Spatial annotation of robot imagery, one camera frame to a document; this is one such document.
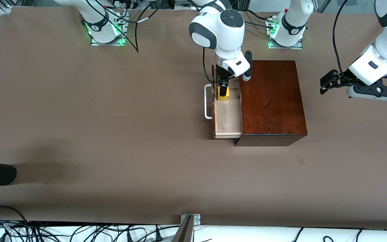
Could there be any black cable behind cabinet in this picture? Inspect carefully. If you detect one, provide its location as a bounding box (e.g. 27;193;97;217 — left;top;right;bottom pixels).
244;20;274;29

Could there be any dark brown wooden cabinet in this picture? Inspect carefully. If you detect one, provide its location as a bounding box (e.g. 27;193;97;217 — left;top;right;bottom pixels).
233;60;308;147

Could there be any wooden drawer with white handle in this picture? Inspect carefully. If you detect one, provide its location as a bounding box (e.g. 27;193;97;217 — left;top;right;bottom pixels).
204;65;243;139

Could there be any yellow cube block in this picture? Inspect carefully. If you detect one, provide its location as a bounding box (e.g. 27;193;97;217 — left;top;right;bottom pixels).
217;86;230;102

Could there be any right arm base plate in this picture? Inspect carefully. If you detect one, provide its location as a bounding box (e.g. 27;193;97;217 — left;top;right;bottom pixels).
90;10;128;46

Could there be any black right arm loop cable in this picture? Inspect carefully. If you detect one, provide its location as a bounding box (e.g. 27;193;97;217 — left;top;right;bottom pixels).
85;0;163;53

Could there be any grey box with ports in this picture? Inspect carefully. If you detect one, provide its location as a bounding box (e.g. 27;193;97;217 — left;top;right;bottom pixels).
174;0;197;9

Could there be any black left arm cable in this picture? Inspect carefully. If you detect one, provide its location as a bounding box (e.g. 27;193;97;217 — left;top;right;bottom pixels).
333;0;350;76

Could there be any brown table cover sheet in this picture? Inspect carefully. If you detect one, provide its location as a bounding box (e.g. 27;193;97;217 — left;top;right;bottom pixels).
0;6;387;230

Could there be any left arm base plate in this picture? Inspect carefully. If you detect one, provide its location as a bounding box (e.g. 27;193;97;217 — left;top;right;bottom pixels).
268;17;304;50

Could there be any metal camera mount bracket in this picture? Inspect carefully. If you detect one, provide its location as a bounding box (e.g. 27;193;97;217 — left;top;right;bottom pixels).
171;213;201;242

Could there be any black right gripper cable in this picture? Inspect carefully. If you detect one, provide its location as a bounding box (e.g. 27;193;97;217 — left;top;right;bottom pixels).
202;46;236;84

